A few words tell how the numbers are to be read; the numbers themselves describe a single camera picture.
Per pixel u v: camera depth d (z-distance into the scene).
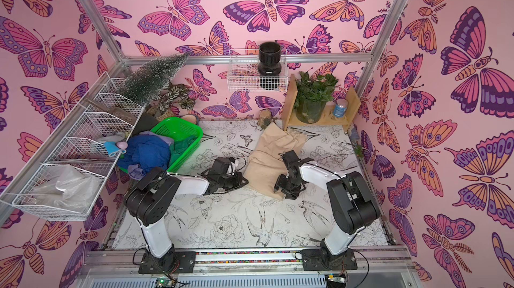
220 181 0.78
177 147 1.00
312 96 0.95
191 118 1.21
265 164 1.00
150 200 0.49
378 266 0.73
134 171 0.87
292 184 0.78
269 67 0.82
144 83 0.75
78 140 0.68
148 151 0.94
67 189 0.57
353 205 0.47
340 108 1.07
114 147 0.68
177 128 1.09
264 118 1.13
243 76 1.03
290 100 0.96
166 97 0.97
